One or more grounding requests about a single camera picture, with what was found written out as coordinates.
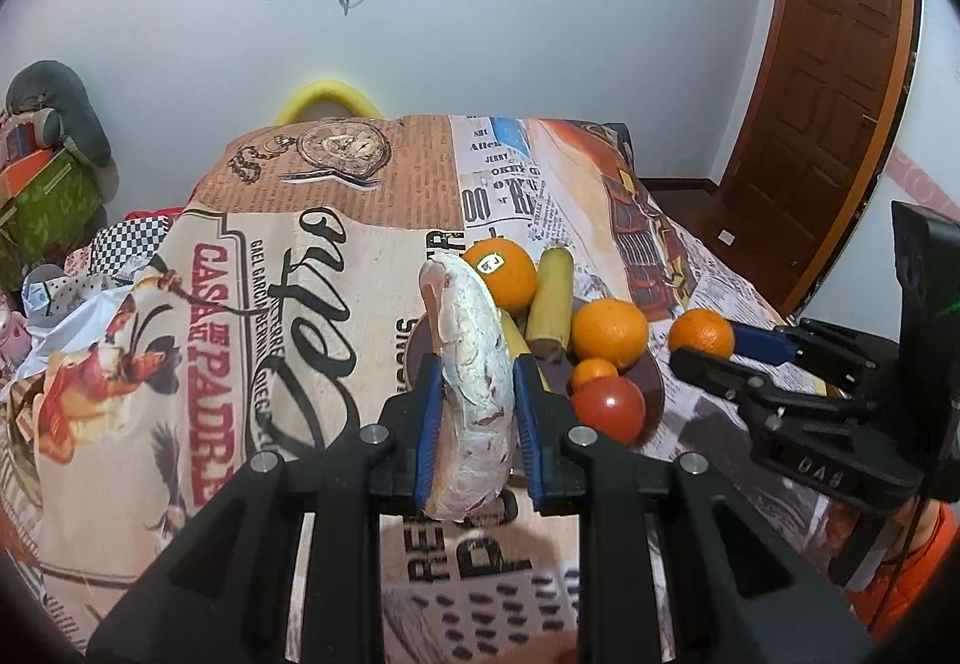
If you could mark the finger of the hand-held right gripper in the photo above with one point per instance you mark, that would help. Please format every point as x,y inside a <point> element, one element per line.
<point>712,371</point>
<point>757,341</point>

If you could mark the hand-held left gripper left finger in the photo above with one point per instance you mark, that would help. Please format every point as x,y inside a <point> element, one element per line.
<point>429,424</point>

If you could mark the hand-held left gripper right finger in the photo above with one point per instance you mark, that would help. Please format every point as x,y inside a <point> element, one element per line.
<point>527,431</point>

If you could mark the dark grey round plate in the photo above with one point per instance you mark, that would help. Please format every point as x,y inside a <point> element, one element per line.
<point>651,394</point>

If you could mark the red tomato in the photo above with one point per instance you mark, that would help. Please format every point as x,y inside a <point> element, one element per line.
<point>609,409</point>

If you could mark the small mandarin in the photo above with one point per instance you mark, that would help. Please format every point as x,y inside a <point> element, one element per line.
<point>594,371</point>

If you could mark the short sugarcane piece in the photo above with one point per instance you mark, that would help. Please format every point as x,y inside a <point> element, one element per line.
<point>517,334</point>

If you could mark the thick sugarcane piece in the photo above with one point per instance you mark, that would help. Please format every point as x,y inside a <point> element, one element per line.
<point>551,304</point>

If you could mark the large orange with sticker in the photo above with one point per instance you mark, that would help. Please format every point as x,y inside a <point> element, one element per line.
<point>499,274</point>

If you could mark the printed tablecloth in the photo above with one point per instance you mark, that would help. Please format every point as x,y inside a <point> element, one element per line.
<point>300,304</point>

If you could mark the brown wooden door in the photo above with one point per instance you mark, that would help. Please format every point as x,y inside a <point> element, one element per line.
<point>817,109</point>

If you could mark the checkered cloth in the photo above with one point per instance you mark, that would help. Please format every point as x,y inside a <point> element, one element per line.
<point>127,240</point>

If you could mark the white wall socket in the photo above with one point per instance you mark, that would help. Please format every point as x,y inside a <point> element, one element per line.
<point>726,236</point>

